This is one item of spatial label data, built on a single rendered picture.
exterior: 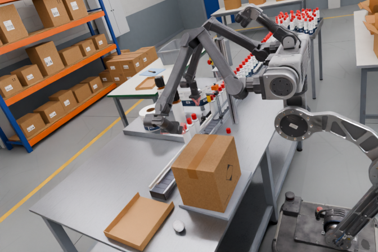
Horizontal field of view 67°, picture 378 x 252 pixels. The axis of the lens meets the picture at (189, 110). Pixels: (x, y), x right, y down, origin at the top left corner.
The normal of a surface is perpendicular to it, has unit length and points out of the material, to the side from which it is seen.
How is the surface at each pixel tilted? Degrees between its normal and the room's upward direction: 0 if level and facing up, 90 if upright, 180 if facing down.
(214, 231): 0
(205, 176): 90
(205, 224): 0
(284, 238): 0
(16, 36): 90
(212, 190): 90
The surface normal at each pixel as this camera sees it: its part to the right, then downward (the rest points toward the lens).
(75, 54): 0.88, 0.00
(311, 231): -0.23, -0.87
